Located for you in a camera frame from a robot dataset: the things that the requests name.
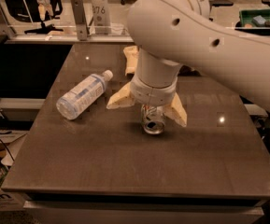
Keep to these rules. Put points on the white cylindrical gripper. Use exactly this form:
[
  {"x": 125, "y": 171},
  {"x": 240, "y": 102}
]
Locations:
[{"x": 153, "y": 95}]

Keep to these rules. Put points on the silver 7up can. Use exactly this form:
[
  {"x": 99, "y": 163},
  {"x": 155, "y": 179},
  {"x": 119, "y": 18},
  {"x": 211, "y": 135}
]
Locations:
[{"x": 152, "y": 119}]

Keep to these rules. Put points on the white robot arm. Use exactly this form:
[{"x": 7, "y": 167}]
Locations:
[{"x": 172, "y": 33}]

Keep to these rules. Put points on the brown sea salt chip bag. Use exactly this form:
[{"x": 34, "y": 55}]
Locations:
[{"x": 131, "y": 55}]

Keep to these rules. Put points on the clear plastic water bottle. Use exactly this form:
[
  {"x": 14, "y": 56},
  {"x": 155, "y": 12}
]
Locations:
[{"x": 78, "y": 99}]

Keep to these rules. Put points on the white numbered pillar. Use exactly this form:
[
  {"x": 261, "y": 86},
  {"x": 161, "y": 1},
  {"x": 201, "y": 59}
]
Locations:
[{"x": 101, "y": 17}]

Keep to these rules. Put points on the green plastic bin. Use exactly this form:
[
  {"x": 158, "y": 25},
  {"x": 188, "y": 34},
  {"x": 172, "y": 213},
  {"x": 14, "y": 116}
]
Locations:
[{"x": 254, "y": 17}]

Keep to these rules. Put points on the cardboard box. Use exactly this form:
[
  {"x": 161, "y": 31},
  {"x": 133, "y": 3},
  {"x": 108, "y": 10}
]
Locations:
[{"x": 10, "y": 201}]

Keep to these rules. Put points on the metal rail bar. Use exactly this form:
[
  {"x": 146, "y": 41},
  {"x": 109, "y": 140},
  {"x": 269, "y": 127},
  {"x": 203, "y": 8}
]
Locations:
[{"x": 68, "y": 39}]

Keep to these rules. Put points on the left metal bracket post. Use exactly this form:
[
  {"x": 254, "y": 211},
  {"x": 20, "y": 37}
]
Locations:
[{"x": 80, "y": 19}]

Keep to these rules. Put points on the far left metal bracket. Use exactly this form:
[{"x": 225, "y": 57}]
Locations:
[{"x": 5, "y": 27}]

